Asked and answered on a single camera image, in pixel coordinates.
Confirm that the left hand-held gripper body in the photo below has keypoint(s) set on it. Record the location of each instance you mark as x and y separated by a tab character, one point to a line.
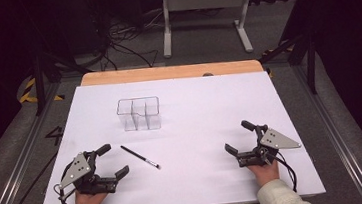
76	170

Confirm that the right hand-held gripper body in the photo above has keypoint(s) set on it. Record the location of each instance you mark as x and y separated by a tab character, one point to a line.
274	140

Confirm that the black pen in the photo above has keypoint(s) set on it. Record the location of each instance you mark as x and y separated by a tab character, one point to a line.
139	156

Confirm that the clear plastic organizer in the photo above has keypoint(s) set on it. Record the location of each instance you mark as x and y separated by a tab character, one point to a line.
139	114

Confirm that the person's left hand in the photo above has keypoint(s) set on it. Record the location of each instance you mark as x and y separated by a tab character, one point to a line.
90	201

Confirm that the person's right hand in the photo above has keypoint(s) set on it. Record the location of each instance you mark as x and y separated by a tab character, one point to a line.
265	173

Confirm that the white table sheet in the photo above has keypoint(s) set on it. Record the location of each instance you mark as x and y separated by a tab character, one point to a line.
188	168

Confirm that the black tripod stand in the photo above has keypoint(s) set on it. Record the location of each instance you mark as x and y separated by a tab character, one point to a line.
310	59
38	79

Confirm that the yellow black floor tape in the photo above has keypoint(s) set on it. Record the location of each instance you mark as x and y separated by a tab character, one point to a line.
27	95

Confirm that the wooden table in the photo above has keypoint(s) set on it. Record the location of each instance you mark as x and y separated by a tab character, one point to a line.
166	72

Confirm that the grey metal stand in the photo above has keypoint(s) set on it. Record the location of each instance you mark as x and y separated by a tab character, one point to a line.
206	0

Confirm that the aluminium floor rail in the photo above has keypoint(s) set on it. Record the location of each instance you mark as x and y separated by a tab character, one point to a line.
336	140
15	175

